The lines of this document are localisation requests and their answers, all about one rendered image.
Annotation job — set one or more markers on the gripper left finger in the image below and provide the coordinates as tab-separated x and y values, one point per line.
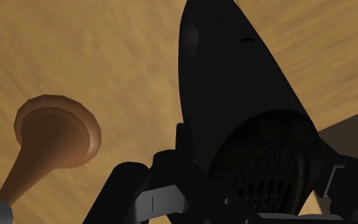
141	183

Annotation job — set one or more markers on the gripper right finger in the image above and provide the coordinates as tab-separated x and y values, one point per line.
355	186

